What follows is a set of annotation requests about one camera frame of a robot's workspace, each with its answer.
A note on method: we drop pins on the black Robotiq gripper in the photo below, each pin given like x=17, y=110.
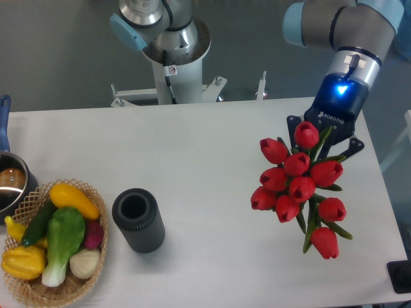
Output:
x=337, y=103

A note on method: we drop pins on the red tulip bouquet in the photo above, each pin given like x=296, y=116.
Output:
x=289, y=187

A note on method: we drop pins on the dark grey ribbed vase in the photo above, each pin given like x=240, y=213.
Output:
x=136, y=213

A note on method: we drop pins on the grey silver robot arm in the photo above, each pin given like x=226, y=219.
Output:
x=359, y=32

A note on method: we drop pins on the blue plastic bag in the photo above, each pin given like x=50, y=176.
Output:
x=402, y=39

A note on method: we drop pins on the black device at table edge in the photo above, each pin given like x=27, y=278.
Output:
x=399, y=273

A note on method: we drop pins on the purple red radish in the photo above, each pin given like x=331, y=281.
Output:
x=94, y=233

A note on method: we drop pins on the yellow squash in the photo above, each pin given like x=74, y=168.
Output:
x=65, y=195

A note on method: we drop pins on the white garlic bulb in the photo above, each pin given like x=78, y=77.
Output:
x=84, y=263

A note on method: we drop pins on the green bok choy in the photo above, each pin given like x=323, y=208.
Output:
x=66, y=230

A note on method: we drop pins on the dark green cucumber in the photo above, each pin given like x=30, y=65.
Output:
x=38, y=225

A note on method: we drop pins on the small yellow gourd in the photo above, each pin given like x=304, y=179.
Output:
x=17, y=230

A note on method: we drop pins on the yellow bell pepper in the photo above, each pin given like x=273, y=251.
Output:
x=25, y=263

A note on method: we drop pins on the woven wicker basket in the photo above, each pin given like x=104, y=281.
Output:
x=32, y=293

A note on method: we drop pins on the blue handled saucepan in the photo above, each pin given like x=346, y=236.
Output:
x=17, y=181

